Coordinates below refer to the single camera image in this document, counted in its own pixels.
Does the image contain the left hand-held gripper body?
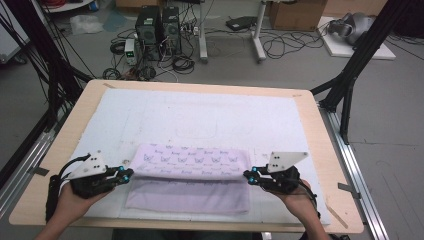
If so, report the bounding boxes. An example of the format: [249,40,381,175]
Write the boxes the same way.
[68,149,116,200]

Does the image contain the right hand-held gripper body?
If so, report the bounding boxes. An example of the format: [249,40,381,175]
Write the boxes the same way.
[266,151,309,195]

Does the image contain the pale pink towel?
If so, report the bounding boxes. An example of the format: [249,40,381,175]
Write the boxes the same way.
[124,143,252,215]

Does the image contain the person's right hand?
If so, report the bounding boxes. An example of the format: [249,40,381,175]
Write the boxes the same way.
[271,180,316,220]

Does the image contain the person's left hand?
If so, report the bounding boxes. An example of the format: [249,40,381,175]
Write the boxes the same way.
[53,183,111,228]

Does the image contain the black tape strip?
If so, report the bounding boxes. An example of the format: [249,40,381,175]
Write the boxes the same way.
[337,182,362,200]
[28,165,50,177]

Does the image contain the white foam mat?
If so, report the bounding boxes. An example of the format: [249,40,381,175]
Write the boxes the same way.
[44,88,331,225]

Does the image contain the white bench power supply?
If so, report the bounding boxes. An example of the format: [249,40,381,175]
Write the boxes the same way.
[124,38,138,66]

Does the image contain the white floor board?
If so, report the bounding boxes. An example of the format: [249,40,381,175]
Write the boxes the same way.
[316,15,397,61]

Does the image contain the white desk leg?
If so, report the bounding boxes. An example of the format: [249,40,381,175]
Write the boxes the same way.
[198,0,209,64]
[251,0,268,64]

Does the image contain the wide black computer tower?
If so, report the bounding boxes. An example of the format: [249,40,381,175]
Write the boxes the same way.
[134,5,163,62]

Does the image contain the clear plastic bag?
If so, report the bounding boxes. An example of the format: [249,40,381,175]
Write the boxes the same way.
[69,13,104,36]

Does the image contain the flat black device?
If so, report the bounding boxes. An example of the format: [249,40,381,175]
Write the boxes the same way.
[225,15,258,32]

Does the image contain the teal plastic sheet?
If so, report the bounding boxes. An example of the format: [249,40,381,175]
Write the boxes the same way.
[102,11,129,33]

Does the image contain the brown cardboard box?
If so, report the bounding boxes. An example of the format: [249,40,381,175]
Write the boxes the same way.
[268,0,328,32]

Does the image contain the narrow black computer tower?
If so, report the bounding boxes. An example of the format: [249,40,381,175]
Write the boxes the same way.
[161,6,183,56]

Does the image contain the grey helmet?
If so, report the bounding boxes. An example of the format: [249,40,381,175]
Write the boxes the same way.
[328,12,376,46]

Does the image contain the black sleeved gripper cable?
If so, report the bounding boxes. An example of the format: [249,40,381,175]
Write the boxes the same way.
[45,153,92,223]

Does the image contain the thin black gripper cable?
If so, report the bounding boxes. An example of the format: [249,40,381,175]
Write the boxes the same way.
[296,181,322,240]

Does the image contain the aluminium rail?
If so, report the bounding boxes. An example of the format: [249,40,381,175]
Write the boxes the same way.
[318,101,389,240]
[0,106,73,219]

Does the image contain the black metal frame stand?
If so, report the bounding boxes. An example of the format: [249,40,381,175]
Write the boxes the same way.
[309,0,424,145]
[0,0,94,188]

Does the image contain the loose black floor cables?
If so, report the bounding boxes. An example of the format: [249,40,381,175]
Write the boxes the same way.
[259,28,326,60]

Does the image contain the coiled black cable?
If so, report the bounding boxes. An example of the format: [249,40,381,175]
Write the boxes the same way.
[171,54,196,75]

